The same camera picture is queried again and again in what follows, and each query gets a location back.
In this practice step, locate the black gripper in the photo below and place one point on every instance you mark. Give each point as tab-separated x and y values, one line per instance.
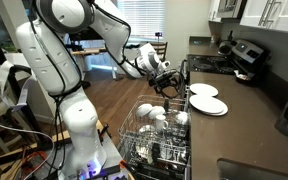
165	83

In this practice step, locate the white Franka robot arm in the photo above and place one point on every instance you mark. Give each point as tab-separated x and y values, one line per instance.
50	63

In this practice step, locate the black dishwasher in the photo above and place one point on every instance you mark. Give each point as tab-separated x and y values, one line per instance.
144	176

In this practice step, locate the white bowl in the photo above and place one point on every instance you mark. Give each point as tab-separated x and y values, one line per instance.
183	117
144	110
156	111

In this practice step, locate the dark oven towel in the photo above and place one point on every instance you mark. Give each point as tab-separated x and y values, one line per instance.
184	71

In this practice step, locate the white mug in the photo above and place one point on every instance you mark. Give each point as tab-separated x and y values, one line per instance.
160	122

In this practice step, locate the brown wooden chair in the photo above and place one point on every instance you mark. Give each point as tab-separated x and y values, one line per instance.
162	48

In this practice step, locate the small white cup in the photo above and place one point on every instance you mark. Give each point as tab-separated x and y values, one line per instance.
146	129

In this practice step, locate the black electric stove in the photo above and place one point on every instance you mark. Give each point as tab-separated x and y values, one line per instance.
210	63

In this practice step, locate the small black dish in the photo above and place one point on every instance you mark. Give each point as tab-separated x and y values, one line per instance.
242	77

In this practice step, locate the white window blind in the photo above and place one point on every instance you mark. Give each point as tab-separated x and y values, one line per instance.
147	16

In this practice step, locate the dark bottle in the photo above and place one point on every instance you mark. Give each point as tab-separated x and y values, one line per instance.
230	36

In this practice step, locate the grey robot mounting table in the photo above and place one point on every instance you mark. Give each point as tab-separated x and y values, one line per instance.
112	153

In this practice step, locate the orange black clamp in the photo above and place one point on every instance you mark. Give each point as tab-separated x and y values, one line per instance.
124	165

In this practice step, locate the white desk wooden top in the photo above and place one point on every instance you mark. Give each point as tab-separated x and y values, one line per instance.
87	51

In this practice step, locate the black monitor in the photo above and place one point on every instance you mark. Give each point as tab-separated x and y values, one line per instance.
84	35

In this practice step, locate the steel microwave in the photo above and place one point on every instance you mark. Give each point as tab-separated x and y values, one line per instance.
230	8

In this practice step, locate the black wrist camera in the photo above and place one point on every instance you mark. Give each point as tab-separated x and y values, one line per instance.
164	74

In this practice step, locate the small camera on tripod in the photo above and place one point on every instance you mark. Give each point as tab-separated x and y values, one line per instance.
158	34

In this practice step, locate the white wall cabinet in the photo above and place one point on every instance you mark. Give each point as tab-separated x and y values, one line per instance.
284	13
214	10

